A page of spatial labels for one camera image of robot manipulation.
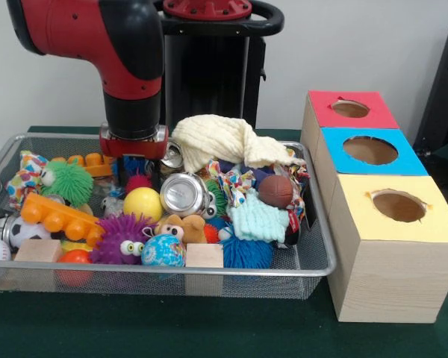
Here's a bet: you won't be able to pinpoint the purple spiky ball with eyes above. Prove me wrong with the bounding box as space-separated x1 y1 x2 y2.
90 214 156 266

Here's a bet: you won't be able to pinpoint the wooden box with three holes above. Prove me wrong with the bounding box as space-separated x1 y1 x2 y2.
300 90 448 324

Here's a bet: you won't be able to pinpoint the cream knitted cloth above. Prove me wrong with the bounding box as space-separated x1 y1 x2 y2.
170 114 307 175

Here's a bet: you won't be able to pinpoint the brown toy football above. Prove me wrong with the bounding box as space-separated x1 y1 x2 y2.
258 175 294 209

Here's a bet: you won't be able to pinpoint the green spiky ball with eyes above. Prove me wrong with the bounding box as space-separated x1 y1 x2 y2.
40 160 94 207

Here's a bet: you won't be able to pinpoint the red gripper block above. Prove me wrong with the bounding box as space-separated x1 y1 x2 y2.
99 122 170 191

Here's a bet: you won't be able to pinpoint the smooth yellow ball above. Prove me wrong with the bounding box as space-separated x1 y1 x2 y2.
122 187 164 224

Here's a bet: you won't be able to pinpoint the shallow silver mesh bin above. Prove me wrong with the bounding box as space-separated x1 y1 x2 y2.
0 133 337 301

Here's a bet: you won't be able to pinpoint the blue spiky rubber ball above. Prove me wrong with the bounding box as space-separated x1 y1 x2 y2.
123 155 153 177

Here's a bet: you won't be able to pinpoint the orange toy building brick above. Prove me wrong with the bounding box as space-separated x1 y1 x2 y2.
20 192 106 248

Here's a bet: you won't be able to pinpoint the dark green table cloth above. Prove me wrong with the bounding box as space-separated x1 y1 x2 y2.
0 125 448 358

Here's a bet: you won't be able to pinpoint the red orange ball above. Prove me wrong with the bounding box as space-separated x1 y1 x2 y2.
57 249 94 288

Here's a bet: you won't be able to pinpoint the black upright panel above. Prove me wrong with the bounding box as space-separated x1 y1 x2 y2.
413 24 448 150

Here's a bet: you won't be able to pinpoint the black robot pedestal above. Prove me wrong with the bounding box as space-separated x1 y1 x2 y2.
152 0 284 130

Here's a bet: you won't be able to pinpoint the blue white patterned ball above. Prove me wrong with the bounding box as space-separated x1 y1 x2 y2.
140 233 187 268

